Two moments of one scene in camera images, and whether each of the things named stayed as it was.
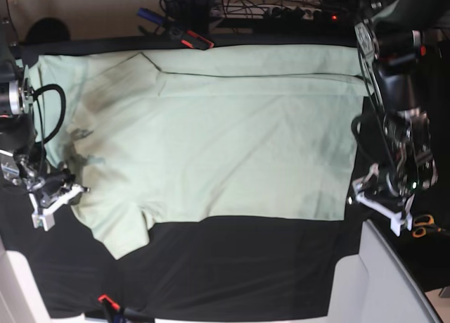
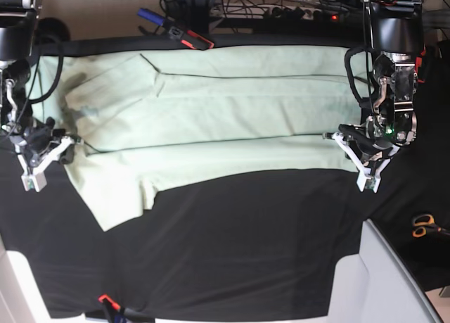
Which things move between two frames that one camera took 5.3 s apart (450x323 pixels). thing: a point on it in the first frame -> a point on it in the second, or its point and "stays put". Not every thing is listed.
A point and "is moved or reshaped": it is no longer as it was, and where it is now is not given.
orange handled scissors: x=423 y=222 stays put
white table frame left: x=20 y=300 stays put
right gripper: x=387 y=194 -> x=369 y=143
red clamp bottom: x=125 y=315 stays put
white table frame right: x=376 y=286 stays put
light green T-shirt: x=249 y=131 is moved or reshaped
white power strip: x=296 y=13 stays put
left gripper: x=43 y=188 -> x=40 y=143
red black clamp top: x=196 y=41 stays put
